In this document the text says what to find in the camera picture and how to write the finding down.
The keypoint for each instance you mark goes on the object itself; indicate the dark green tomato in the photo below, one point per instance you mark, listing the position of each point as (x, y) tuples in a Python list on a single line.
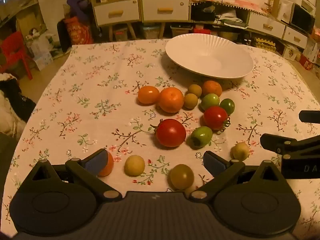
[(227, 105)]

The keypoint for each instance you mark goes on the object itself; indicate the oval green tomato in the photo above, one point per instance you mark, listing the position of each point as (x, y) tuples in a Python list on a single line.
[(201, 136)]

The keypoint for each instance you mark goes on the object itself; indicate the large red tomato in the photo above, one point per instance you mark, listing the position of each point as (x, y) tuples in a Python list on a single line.
[(171, 132)]

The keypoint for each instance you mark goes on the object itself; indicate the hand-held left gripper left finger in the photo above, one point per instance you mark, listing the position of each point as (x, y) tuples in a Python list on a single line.
[(96, 162)]

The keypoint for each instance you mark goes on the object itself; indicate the light green tomato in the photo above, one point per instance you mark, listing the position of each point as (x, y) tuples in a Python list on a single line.
[(210, 101)]

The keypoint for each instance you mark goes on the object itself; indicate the low wooden sideboard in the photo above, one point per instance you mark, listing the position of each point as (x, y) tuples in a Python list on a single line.
[(250, 17)]

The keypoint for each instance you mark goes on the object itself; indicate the white ribbed plate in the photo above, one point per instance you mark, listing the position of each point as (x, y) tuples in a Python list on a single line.
[(207, 55)]

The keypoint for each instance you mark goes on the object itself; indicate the red plastic chair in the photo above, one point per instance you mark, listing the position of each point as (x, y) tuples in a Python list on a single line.
[(13, 52)]

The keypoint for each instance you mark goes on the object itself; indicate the small orange mandarin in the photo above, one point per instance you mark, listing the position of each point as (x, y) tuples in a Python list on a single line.
[(212, 88)]

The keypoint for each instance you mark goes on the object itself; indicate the black white furry thing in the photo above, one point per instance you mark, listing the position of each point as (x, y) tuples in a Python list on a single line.
[(10, 120)]

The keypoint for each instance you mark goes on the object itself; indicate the brown longan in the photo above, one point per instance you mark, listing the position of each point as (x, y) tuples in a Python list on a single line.
[(190, 101), (195, 90)]

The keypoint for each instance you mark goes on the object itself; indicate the black microwave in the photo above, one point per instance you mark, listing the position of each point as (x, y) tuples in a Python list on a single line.
[(302, 20)]

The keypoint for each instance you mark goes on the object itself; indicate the brownish green tomato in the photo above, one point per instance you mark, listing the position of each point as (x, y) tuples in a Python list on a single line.
[(181, 176)]

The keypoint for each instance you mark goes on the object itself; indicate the red gift box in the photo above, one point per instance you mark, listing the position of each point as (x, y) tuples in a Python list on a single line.
[(306, 61)]

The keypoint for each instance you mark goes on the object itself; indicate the large orange mandarin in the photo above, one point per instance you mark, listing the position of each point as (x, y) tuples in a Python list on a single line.
[(171, 100)]

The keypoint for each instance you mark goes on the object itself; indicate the yellow egg carton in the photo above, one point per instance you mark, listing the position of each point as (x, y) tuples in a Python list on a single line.
[(265, 44)]

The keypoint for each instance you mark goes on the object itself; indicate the orange printed bag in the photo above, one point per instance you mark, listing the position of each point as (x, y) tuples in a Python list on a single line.
[(77, 33)]

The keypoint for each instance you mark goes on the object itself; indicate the pale yellow round fruit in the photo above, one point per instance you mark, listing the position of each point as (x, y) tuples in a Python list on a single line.
[(240, 151), (134, 165)]

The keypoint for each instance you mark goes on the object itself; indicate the floral tablecloth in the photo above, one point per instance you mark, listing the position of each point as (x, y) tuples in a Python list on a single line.
[(87, 105)]

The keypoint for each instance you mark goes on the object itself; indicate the small orange tomato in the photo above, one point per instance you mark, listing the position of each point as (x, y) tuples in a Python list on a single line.
[(108, 166)]

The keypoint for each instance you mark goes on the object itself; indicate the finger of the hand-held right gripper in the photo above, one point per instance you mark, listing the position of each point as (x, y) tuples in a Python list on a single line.
[(310, 116), (277, 143)]

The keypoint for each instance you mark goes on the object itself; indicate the purple plush toy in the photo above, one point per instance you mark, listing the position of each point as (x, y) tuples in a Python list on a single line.
[(78, 5)]

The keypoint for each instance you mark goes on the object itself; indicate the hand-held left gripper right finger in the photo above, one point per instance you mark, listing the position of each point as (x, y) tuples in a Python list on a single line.
[(212, 161)]

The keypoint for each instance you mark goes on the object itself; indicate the wooden wall shelf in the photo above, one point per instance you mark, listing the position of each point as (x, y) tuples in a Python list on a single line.
[(25, 5)]

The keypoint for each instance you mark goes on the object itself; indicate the clear plastic storage box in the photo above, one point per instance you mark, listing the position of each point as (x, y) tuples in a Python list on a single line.
[(150, 31), (180, 31), (120, 33)]

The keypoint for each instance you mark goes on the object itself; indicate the red tomato with stem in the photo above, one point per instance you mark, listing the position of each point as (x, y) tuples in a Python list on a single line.
[(215, 117)]

